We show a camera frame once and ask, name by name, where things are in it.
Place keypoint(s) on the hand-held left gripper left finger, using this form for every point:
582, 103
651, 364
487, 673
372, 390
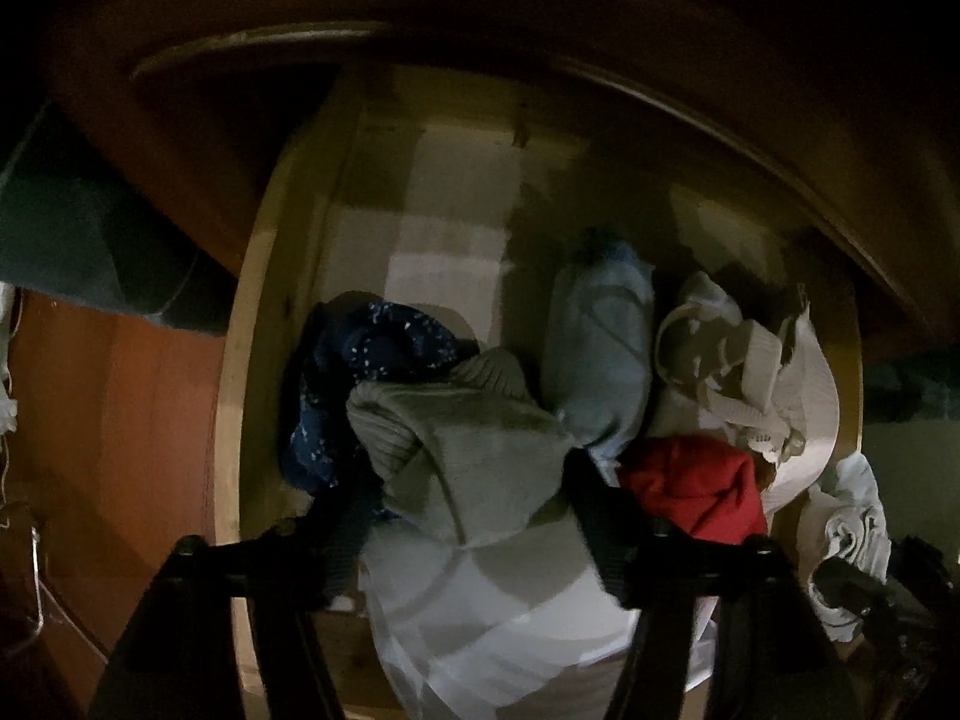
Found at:
341, 555

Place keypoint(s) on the red underwear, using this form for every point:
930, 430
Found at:
690, 480

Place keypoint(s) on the white lace underwear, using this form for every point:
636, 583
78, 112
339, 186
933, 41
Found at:
750, 360

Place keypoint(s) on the pale blue white underwear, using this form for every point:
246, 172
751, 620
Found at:
855, 495

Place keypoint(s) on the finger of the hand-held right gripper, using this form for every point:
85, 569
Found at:
844, 585

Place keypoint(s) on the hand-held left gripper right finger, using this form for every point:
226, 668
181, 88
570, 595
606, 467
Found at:
600, 532

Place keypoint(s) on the navy speckled underwear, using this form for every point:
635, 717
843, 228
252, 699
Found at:
390, 345

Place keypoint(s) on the white checked drawer liner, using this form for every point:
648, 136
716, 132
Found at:
450, 240

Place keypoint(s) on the blue checked cloth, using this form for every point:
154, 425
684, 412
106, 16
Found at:
75, 240

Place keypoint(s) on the light blue underwear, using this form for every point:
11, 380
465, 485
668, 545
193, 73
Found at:
600, 345

